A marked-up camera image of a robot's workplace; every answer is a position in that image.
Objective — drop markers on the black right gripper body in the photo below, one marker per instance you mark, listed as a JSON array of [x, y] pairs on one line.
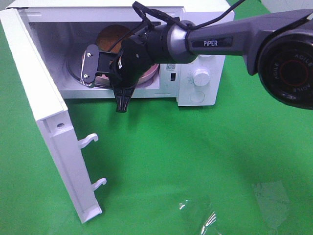
[[131, 63]]

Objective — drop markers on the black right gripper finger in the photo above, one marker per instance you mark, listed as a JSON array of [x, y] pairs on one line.
[[123, 97]]

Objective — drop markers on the pink round plate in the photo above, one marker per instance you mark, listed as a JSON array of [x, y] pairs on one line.
[[103, 81]]

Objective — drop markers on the burger with lettuce and cheese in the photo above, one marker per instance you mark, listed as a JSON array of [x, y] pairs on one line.
[[110, 35]]

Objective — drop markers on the round door release button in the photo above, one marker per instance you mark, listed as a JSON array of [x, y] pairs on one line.
[[197, 97]]

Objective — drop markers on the white microwave door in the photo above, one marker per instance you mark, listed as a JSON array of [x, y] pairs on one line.
[[51, 115]]

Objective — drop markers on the white microwave knob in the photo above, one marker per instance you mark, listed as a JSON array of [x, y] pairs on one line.
[[204, 56], [201, 77]]

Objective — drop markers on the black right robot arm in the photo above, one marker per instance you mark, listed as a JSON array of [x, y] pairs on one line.
[[276, 46]]

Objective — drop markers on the white microwave oven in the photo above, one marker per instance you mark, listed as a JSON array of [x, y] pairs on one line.
[[48, 38]]

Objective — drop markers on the clear tape patch right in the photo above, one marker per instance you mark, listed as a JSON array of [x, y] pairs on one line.
[[274, 204]]

